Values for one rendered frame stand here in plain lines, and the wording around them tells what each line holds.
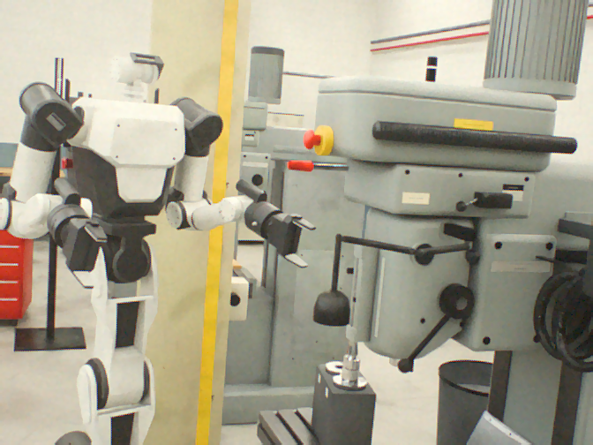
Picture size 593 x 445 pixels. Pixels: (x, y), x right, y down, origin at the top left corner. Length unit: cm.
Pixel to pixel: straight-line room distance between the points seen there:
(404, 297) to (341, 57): 993
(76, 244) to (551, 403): 113
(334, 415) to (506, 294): 61
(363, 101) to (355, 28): 1009
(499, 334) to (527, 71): 56
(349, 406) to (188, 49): 177
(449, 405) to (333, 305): 227
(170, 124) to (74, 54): 849
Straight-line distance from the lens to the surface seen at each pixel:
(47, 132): 181
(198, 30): 312
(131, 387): 204
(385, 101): 133
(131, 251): 192
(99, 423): 204
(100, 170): 185
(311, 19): 1113
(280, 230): 180
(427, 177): 139
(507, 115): 147
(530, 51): 157
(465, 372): 388
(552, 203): 159
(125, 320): 201
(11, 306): 599
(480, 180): 146
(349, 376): 191
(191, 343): 328
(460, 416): 354
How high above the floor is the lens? 179
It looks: 8 degrees down
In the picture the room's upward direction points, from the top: 5 degrees clockwise
